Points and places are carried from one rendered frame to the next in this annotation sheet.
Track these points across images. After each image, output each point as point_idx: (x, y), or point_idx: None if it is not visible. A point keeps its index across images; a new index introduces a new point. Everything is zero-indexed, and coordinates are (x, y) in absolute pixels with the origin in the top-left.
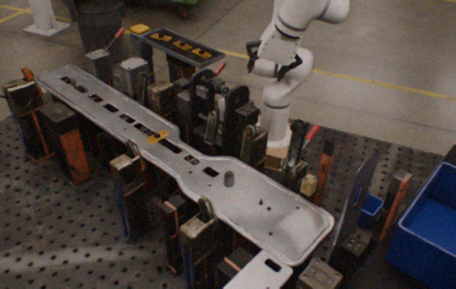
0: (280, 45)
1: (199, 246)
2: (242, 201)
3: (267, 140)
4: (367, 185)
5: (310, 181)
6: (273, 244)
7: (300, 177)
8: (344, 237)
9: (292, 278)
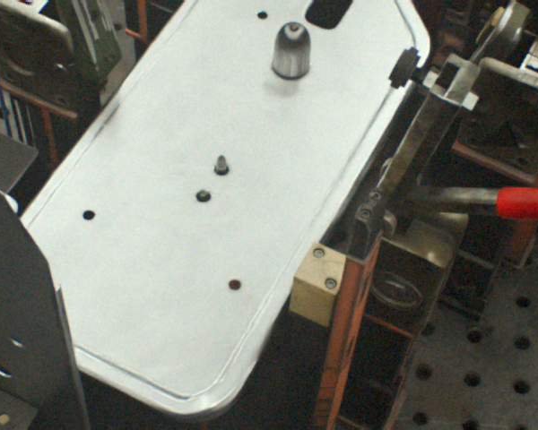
0: None
1: (18, 52)
2: (212, 115)
3: None
4: (26, 300)
5: (310, 268)
6: (45, 227)
7: (389, 270)
8: None
9: (85, 392)
